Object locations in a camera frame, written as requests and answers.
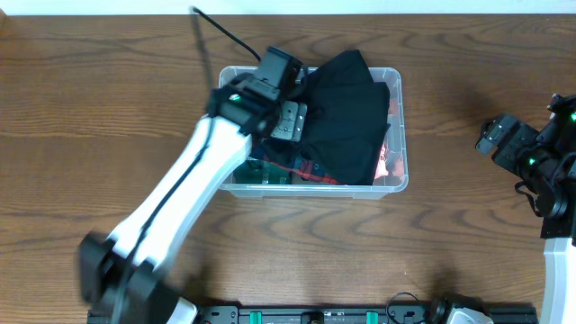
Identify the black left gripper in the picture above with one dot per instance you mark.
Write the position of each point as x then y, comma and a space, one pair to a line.
292, 128

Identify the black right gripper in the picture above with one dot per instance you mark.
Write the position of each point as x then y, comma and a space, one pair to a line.
526, 139

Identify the red plaid flannel shirt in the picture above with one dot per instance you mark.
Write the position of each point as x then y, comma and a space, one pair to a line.
294, 162

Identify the large black garment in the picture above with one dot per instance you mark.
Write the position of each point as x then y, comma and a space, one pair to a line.
346, 120

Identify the green garment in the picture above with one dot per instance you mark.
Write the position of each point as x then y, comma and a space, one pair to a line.
257, 172

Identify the pink shirt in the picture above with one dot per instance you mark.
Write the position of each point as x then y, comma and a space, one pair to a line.
382, 170

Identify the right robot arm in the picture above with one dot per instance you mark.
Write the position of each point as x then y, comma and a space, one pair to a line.
544, 162

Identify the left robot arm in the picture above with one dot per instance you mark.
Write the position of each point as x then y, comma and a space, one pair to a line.
122, 275

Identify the clear plastic storage bin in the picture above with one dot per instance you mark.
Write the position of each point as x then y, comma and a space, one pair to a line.
394, 155

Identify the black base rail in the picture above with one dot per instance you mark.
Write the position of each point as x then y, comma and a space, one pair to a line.
442, 310

